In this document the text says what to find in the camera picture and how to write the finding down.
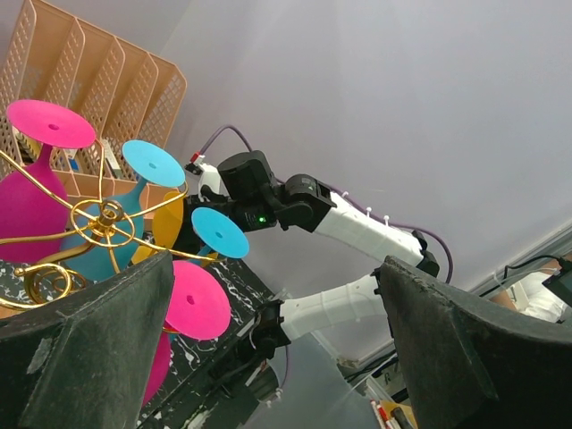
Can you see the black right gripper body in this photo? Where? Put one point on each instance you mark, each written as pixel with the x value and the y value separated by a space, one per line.
pixel 187 240

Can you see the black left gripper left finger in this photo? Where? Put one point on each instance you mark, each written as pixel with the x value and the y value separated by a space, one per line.
pixel 84 361

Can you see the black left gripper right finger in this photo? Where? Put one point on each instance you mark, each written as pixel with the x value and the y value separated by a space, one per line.
pixel 469 363

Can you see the blue wine glass front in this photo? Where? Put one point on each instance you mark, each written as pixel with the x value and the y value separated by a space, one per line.
pixel 219 234

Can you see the yellow wine glass back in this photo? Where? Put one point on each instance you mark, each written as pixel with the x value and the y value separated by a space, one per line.
pixel 165 227

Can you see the magenta wine glass front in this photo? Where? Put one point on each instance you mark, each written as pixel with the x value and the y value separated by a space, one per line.
pixel 199 309

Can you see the magenta wine glass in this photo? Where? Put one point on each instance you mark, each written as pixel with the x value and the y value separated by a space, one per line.
pixel 28 215
pixel 199 309

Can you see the light blue wine glass back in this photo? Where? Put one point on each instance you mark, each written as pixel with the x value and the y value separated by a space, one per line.
pixel 152 164

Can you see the magenta wine glass back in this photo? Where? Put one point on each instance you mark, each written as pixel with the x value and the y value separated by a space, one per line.
pixel 28 215

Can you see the pink desk file organizer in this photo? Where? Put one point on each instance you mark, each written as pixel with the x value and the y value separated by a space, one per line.
pixel 122 90

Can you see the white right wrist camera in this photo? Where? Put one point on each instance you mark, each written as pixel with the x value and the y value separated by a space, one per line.
pixel 209 179

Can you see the gold wire wine glass rack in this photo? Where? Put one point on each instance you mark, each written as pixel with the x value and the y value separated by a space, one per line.
pixel 95 230

